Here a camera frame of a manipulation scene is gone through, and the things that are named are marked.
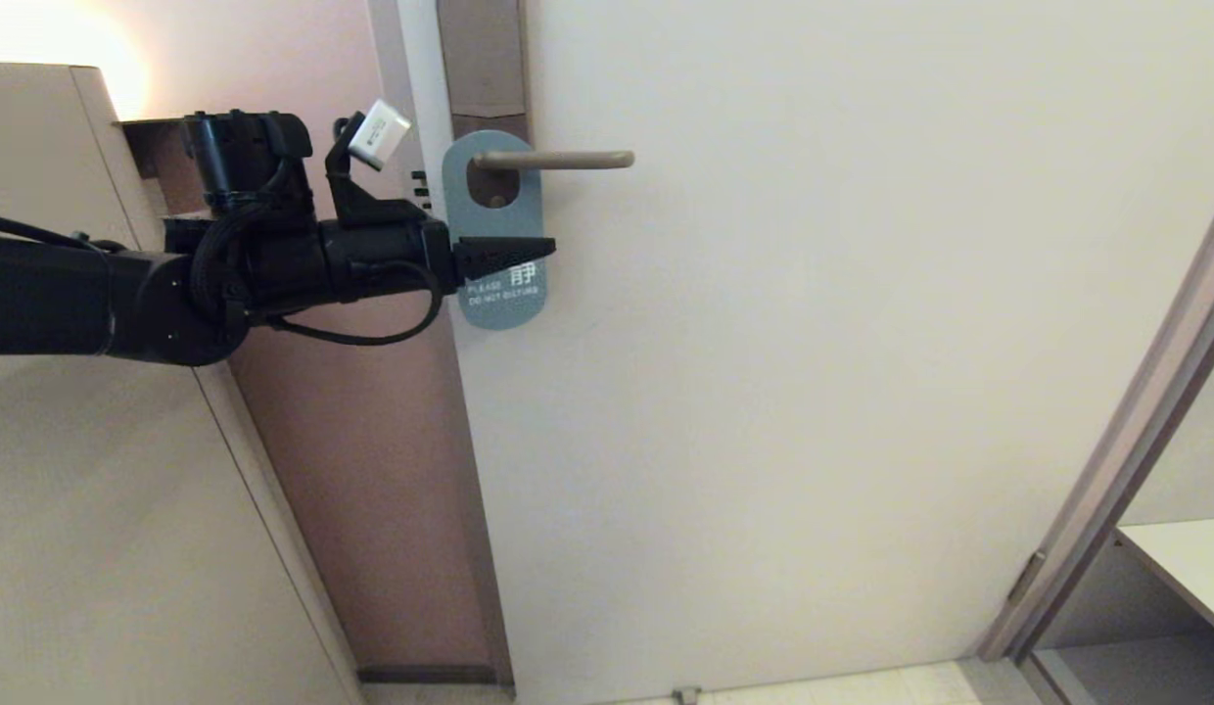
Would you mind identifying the white door hanger sign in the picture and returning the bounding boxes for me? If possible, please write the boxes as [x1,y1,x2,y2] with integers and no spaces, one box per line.
[441,130,547,331]

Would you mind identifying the grey-brown door lock plate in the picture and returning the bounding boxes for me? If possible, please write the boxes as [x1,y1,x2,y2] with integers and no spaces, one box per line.
[436,0,532,209]

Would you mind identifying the white room door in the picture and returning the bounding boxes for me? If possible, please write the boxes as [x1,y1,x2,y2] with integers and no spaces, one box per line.
[399,0,1214,701]

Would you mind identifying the beige cabinet panel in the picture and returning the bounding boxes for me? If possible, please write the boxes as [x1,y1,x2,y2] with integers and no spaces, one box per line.
[0,62,363,705]

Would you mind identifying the black left camera mount bracket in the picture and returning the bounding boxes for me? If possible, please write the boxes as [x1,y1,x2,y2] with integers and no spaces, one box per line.
[325,116,437,231]

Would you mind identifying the thin black camera cable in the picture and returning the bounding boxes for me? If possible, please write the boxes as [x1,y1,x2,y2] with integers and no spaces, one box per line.
[264,259,444,347]

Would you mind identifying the beige lever door handle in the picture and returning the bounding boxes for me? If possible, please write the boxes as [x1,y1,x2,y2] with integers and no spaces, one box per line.
[473,149,635,172]

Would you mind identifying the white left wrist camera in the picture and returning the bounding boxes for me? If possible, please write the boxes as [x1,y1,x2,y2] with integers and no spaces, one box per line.
[348,98,413,172]

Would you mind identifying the thick black braided cable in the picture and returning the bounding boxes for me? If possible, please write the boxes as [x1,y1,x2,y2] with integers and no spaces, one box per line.
[191,201,275,329]

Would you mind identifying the dark wall lamp shelf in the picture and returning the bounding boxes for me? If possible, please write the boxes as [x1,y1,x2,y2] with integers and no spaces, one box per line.
[119,117,192,179]

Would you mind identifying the dark wall baseboard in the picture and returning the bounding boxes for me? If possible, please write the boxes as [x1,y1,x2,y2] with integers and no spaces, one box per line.
[357,666,498,684]

